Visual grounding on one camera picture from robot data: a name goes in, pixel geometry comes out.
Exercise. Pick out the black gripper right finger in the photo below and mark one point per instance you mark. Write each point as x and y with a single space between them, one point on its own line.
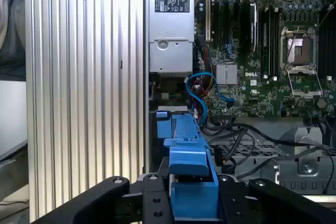
288 205

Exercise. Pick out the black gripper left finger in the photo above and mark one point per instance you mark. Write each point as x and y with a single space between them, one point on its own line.
92 203

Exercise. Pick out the hard disk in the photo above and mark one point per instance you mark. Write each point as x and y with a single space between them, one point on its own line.
189 155

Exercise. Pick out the metal disk bay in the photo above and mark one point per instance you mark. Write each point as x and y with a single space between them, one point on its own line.
173 107

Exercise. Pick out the black RAM slot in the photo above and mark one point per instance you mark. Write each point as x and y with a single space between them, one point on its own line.
274 45
264 45

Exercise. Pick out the black expansion slot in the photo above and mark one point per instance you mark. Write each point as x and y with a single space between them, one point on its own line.
229 22
217 22

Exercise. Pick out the white expansion slot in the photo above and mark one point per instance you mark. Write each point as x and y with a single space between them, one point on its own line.
208 19

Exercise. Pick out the open PC case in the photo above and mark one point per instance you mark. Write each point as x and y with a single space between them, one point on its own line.
288 179

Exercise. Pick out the green Dell motherboard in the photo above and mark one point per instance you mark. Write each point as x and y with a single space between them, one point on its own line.
262 95

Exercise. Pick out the metal socket cover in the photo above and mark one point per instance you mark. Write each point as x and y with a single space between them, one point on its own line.
307 93

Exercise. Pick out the silver chipset heatsink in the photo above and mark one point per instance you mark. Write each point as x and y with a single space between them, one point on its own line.
227 74

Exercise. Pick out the CPU socket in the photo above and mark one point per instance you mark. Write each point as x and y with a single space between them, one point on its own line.
299 51

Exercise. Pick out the thin metal locking lever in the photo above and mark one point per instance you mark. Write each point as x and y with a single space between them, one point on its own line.
293 44

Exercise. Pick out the silver power supply unit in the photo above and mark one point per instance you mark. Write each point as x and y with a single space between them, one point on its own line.
170 24

